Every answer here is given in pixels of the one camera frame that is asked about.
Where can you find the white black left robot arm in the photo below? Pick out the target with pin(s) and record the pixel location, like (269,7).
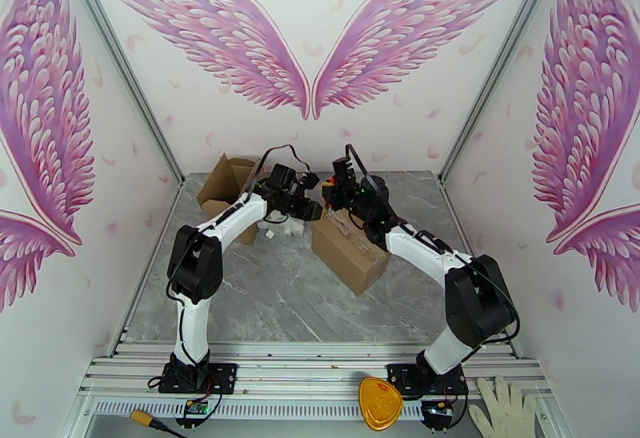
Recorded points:
(192,321)

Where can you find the aluminium corner post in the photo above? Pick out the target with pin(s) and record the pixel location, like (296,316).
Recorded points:
(120,64)
(498,72)

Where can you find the brown cardboard express box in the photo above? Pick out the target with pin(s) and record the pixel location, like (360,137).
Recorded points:
(345,257)
(225,187)

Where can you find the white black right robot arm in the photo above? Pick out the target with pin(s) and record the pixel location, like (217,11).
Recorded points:
(425,259)

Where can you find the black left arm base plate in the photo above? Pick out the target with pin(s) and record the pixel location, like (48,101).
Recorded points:
(222,376)

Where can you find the aluminium rail frame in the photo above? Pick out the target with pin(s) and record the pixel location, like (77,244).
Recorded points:
(300,366)

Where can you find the white work glove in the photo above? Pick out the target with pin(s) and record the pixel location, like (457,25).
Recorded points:
(505,409)

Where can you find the small green circuit board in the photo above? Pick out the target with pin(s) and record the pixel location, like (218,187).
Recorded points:
(436,407)
(196,407)

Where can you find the orange rounded plastic case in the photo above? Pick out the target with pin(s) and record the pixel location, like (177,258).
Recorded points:
(380,404)

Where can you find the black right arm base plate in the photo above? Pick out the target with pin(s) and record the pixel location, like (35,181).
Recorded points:
(400,376)

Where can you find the grey white husky plush toy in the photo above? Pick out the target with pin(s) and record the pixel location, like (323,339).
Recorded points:
(295,229)

